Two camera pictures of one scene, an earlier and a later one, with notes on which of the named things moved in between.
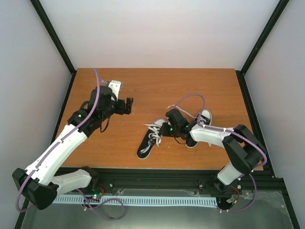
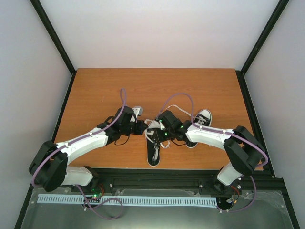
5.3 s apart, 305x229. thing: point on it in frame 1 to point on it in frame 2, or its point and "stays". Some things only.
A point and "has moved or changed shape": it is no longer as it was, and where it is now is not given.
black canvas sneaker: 152,137 has moved or changed shape
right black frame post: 241,73 stays
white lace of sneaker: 157,134 to 156,151
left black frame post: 56,42 stays
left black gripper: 122,110 to 140,130
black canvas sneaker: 204,118 stays
